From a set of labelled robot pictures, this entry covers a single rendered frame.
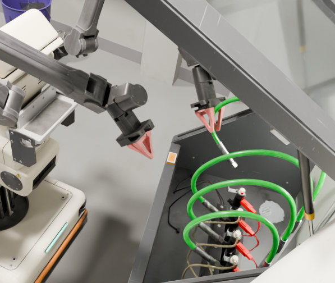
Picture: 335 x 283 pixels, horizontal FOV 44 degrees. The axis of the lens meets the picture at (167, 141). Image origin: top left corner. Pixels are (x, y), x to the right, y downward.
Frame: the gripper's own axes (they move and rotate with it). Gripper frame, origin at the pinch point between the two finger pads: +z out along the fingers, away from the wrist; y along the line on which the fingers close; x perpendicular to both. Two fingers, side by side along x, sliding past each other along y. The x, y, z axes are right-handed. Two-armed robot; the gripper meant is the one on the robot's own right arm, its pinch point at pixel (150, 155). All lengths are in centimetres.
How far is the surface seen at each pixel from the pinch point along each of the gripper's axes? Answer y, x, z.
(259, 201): -8, 40, 51
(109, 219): -117, 49, 55
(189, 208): 8.2, -6.7, 15.1
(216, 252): 0.4, -1.0, 37.1
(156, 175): -114, 95, 59
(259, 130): 6, 44, 23
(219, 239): 7.7, -3.9, 29.2
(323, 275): 49, -27, 18
